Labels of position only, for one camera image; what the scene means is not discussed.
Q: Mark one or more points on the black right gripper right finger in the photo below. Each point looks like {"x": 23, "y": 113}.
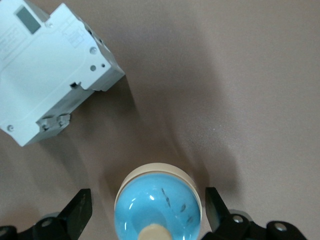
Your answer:
{"x": 220, "y": 220}

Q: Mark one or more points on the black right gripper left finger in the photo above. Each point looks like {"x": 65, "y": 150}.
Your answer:
{"x": 75, "y": 215}

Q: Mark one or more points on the blue dome call bell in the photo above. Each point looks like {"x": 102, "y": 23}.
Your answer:
{"x": 150, "y": 200}

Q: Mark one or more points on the brown table mat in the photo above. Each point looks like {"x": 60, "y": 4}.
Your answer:
{"x": 237, "y": 75}

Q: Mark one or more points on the white circuit breaker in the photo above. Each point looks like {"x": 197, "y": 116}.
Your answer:
{"x": 50, "y": 65}

